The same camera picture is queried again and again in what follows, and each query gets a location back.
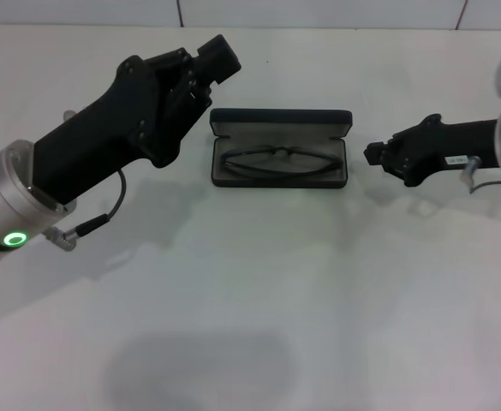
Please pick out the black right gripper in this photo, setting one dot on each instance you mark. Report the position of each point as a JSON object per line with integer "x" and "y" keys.
{"x": 447, "y": 145}

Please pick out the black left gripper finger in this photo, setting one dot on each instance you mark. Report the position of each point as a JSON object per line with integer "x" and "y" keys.
{"x": 220, "y": 60}

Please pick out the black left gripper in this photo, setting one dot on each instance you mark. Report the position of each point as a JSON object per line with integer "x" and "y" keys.
{"x": 104, "y": 137}

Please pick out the black glasses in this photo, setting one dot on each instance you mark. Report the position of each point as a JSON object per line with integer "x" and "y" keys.
{"x": 225, "y": 161}

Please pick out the black glasses case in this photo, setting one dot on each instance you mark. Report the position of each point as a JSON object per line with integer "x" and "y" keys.
{"x": 276, "y": 128}

